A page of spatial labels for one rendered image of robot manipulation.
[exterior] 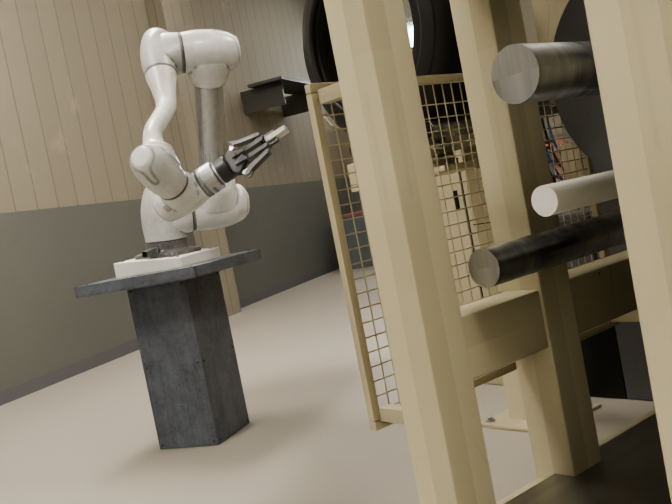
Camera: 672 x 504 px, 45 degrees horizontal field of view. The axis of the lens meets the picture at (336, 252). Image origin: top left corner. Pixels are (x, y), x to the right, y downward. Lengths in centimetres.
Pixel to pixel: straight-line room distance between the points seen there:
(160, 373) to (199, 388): 16
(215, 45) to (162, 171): 63
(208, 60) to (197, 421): 126
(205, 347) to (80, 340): 275
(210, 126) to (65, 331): 294
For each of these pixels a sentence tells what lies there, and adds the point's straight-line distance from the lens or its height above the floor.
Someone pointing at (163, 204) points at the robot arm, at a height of 85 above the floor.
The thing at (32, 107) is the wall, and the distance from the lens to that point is 573.
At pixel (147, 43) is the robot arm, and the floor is 138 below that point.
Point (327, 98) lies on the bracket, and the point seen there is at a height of 96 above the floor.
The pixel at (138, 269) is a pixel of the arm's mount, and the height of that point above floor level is 67.
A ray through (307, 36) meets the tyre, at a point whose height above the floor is 124.
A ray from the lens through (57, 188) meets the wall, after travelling 572.
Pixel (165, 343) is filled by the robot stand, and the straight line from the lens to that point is 298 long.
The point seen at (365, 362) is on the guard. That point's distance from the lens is 162.
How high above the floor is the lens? 75
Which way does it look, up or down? 3 degrees down
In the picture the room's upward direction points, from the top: 11 degrees counter-clockwise
